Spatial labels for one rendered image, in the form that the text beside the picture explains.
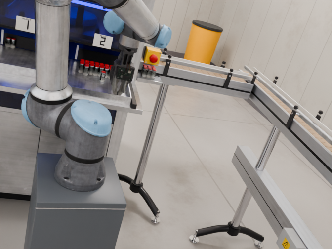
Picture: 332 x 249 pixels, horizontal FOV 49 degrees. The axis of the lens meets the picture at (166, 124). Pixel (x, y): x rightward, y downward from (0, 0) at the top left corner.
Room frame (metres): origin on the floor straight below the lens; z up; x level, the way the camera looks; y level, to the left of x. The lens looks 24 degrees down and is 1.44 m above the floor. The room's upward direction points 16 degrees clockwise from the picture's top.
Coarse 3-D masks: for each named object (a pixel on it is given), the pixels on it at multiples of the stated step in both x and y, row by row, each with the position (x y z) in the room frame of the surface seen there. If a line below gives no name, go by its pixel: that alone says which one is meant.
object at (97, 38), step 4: (96, 36) 1.67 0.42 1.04; (100, 36) 1.67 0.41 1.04; (104, 36) 1.68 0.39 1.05; (108, 36) 1.69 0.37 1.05; (96, 40) 1.67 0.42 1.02; (100, 40) 1.68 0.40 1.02; (108, 40) 1.69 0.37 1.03; (112, 40) 1.69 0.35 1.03; (96, 44) 1.67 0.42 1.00; (104, 44) 1.68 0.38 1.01; (108, 44) 1.69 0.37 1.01; (108, 48) 1.69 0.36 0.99
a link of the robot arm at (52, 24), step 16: (48, 0) 0.86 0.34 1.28; (64, 0) 0.87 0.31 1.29; (48, 16) 0.88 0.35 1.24; (64, 16) 0.90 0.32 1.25; (48, 32) 0.88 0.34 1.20; (64, 32) 0.91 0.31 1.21; (48, 48) 0.89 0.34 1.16; (64, 48) 0.92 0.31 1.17; (48, 64) 0.90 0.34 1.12; (64, 64) 0.93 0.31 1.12; (48, 80) 0.91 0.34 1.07; (64, 80) 0.94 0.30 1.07; (32, 96) 0.91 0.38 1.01; (48, 96) 0.91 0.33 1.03; (64, 96) 0.93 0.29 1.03; (32, 112) 0.92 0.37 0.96; (48, 112) 0.91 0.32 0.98; (48, 128) 0.91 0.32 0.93
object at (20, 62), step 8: (0, 48) 1.57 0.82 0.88; (8, 48) 1.60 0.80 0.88; (16, 48) 1.63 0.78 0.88; (0, 56) 1.47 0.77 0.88; (8, 56) 1.50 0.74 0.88; (16, 56) 1.53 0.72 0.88; (24, 56) 1.56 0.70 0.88; (32, 56) 1.59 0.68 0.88; (0, 64) 1.32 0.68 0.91; (8, 64) 1.33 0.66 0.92; (16, 64) 1.44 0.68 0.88; (24, 64) 1.46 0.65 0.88; (32, 64) 1.49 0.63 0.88; (8, 72) 1.33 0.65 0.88; (16, 72) 1.34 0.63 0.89; (24, 72) 1.35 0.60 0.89; (32, 72) 1.35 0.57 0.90
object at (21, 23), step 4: (16, 16) 1.57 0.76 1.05; (20, 16) 1.57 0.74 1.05; (16, 20) 1.57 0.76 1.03; (20, 20) 1.57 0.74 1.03; (24, 20) 1.58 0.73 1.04; (28, 20) 1.58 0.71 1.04; (32, 20) 1.59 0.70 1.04; (16, 24) 1.57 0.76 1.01; (20, 24) 1.57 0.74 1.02; (24, 24) 1.58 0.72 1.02; (32, 24) 1.59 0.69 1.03; (16, 28) 1.57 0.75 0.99; (20, 28) 1.57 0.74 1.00; (24, 28) 1.58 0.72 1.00; (32, 28) 1.59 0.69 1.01; (32, 32) 1.59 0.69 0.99
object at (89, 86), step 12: (72, 72) 1.54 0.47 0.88; (72, 84) 1.40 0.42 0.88; (84, 84) 1.43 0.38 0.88; (96, 84) 1.47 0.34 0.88; (108, 84) 1.52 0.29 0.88; (120, 84) 1.56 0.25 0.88; (84, 96) 1.31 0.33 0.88; (96, 96) 1.32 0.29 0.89; (108, 96) 1.33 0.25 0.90; (120, 96) 1.34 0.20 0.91
